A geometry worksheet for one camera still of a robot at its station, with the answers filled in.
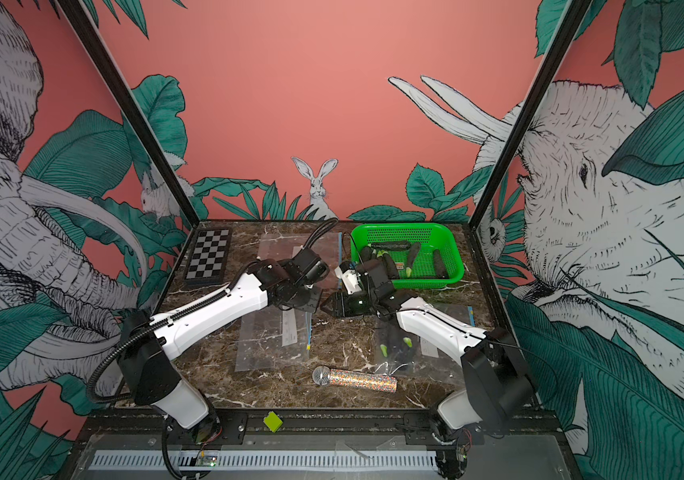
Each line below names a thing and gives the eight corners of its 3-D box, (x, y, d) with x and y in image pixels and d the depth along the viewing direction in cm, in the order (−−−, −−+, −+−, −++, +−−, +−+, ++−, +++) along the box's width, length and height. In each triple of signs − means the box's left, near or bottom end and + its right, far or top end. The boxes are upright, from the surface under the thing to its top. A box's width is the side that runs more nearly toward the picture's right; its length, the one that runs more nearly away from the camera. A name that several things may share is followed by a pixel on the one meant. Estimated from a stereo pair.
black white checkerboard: (187, 288, 103) (182, 281, 100) (199, 235, 119) (195, 228, 116) (224, 284, 104) (220, 277, 101) (232, 231, 120) (228, 224, 117)
